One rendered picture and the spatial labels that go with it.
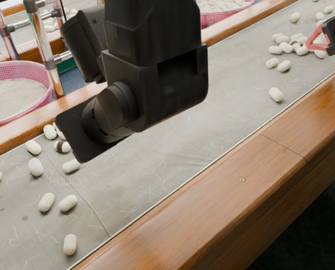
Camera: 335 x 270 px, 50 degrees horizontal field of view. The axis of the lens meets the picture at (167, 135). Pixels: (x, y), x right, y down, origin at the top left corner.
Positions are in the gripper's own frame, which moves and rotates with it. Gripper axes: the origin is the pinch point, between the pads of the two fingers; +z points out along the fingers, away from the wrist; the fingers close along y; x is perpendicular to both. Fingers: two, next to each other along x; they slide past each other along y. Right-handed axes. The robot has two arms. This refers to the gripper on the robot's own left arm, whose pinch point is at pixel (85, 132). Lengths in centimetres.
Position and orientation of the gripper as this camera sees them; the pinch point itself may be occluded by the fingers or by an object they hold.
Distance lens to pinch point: 53.9
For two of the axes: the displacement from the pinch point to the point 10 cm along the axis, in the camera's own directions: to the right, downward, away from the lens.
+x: 4.8, 8.7, 1.0
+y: -7.5, 4.7, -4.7
